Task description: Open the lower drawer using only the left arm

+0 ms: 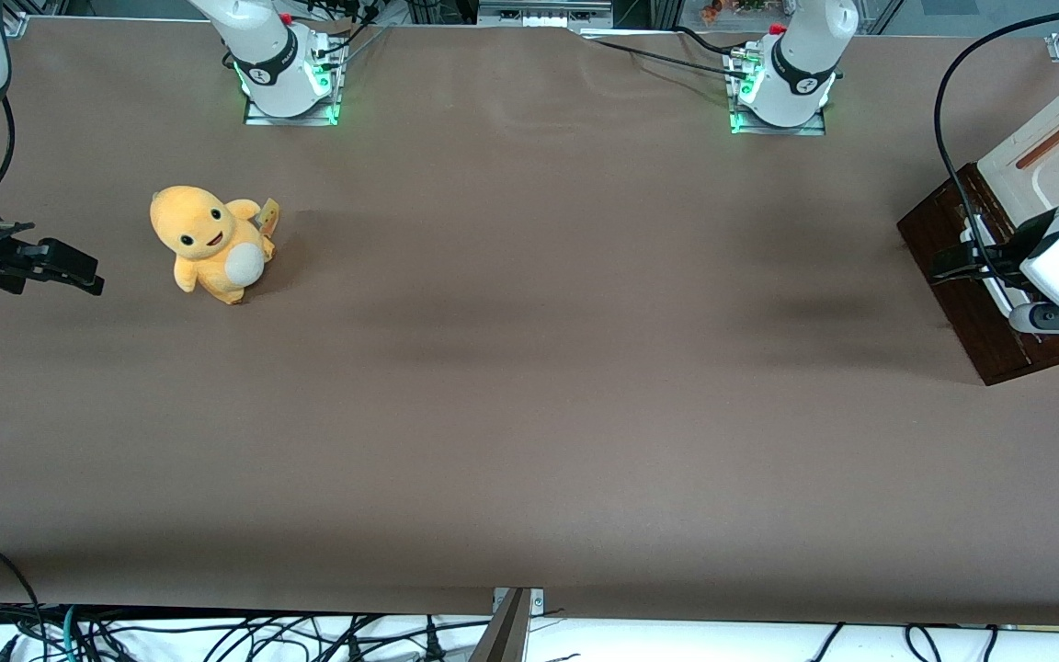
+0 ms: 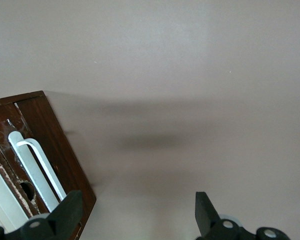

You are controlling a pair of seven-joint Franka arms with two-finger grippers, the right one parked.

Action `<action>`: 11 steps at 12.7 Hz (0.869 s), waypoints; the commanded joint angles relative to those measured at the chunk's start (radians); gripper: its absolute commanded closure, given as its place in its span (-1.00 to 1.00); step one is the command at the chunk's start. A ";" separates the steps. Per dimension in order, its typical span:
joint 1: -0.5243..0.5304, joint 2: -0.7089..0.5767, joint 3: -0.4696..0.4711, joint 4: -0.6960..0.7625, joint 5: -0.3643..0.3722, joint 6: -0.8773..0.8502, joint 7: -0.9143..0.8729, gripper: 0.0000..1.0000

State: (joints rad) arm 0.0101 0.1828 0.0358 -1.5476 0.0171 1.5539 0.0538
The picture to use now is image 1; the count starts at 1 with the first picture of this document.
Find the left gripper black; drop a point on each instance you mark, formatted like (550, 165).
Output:
(1014, 251)

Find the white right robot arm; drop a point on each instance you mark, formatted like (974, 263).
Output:
(267, 46)

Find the yellow plush toy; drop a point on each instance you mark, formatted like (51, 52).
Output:
(208, 244)

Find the brown table cover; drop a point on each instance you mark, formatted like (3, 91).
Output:
(529, 368)

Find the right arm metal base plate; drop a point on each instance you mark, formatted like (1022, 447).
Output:
(258, 119)

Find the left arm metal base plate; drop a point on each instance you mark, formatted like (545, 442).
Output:
(741, 127)

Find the grey aluminium frame rail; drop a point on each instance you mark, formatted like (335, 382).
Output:
(543, 14)

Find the silver corner bracket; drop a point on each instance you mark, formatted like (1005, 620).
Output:
(534, 599)

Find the grey camera pole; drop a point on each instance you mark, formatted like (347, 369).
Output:
(504, 634)

